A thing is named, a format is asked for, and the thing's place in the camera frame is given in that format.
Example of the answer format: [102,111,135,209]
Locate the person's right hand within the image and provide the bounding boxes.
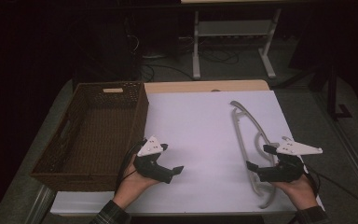
[271,174,320,211]

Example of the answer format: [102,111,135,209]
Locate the white table sheet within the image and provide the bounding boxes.
[49,90,326,217]

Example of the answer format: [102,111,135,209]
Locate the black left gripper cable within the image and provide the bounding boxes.
[115,138,148,191]

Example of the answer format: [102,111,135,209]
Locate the aluminium frame rail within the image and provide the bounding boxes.
[24,185,58,224]
[315,92,358,202]

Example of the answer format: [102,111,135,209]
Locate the tangled black floor cables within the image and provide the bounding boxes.
[199,46,241,65]

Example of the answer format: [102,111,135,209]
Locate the black floor cable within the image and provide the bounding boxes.
[139,63,194,82]

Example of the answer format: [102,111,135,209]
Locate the grey plastic clothes hanger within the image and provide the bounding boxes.
[229,100,282,210]

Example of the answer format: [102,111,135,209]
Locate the person's left hand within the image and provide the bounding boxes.
[113,154,161,210]

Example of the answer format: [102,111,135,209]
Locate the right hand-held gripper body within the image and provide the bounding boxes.
[255,135,324,184]

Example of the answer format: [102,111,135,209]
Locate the black metal stand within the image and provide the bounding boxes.
[309,60,353,121]

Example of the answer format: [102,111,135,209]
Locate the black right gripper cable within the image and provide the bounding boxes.
[302,163,358,217]

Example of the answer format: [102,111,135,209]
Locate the white metal table frame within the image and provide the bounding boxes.
[180,0,283,81]

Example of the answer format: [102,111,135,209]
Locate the brown woven basket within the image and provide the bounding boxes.
[29,80,150,192]

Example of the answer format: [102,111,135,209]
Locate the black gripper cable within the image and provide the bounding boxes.
[302,163,358,217]
[115,138,148,191]

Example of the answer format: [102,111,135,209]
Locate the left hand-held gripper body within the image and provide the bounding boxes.
[132,135,174,185]

